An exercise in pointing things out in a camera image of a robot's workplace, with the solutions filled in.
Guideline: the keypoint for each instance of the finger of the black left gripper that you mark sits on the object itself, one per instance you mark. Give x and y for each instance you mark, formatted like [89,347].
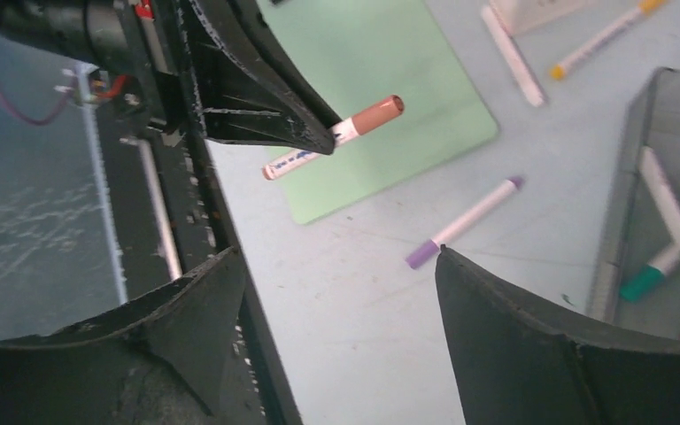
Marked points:
[241,85]

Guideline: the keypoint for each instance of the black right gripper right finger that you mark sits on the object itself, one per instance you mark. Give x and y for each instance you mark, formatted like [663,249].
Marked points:
[521,359]

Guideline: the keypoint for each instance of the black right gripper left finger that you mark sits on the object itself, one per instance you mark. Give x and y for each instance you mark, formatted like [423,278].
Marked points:
[111,369]

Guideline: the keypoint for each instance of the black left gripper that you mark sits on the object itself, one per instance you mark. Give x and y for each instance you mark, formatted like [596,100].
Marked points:
[146,40]

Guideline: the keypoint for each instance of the brown capped white marker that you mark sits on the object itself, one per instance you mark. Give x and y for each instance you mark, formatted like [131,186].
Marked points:
[334,138]

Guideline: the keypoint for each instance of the purple capped marker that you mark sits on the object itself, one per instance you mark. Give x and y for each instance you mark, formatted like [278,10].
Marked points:
[431,246]

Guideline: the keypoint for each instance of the teal capped white marker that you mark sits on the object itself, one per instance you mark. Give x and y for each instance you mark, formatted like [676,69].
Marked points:
[651,275]

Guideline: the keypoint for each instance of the green capped short marker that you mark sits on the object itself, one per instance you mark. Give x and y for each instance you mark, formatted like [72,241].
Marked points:
[677,223]

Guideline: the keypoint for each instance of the transparent grey drawer box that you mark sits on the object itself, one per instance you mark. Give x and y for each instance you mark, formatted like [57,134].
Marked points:
[633,231]

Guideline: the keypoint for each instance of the green clipboard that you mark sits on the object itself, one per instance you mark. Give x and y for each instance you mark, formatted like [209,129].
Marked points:
[354,54]

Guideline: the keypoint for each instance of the white marker pen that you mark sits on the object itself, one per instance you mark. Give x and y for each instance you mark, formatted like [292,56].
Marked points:
[523,77]

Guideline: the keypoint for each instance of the white file organizer rack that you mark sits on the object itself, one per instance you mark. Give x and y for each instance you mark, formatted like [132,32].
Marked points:
[521,16]

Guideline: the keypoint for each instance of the yellow capped pen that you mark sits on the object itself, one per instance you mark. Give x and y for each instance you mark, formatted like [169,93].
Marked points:
[598,42]

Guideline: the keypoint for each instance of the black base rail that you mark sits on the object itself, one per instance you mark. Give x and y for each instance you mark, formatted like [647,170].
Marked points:
[176,241]

